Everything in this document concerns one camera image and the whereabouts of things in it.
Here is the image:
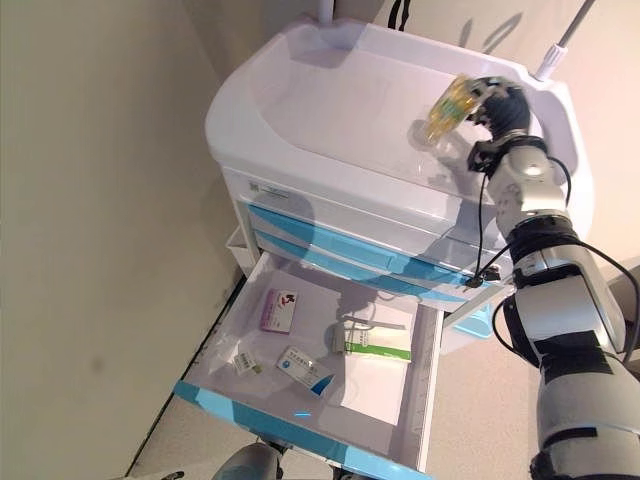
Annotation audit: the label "cart label sticker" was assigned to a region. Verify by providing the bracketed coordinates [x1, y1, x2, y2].
[248, 180, 291, 199]

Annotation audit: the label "white bin with blue lid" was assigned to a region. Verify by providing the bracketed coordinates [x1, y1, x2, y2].
[447, 299, 496, 340]

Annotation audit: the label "white medical cart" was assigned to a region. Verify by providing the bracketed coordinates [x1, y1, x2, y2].
[205, 22, 599, 351]

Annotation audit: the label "clear packet with green strip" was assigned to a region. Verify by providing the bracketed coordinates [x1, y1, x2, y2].
[329, 314, 414, 362]

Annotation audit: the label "silver left robot leg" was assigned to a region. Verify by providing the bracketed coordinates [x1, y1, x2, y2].
[214, 444, 286, 480]

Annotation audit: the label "blue white medicine box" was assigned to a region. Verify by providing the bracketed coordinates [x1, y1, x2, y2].
[276, 345, 335, 400]

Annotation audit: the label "black cart keys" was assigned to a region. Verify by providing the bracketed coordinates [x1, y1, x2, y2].
[462, 268, 501, 292]

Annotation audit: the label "tall blue white cart drawer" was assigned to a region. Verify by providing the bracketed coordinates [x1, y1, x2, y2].
[244, 202, 506, 281]

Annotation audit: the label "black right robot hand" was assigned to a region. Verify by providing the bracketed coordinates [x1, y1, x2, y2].
[467, 75, 532, 145]

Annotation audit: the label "crumpled clear plastic wrap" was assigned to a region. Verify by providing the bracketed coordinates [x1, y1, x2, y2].
[197, 337, 241, 379]

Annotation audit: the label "black hanging cables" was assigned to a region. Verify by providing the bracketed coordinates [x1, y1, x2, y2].
[387, 0, 412, 32]

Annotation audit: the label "small white barcode box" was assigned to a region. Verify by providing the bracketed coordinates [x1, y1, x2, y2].
[232, 352, 264, 375]

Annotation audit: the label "pink white medicine box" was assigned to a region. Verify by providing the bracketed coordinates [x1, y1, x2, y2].
[258, 288, 300, 334]

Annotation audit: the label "white IV pole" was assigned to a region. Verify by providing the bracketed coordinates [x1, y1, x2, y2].
[534, 0, 596, 84]

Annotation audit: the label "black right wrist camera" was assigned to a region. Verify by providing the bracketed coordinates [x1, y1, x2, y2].
[468, 141, 501, 175]

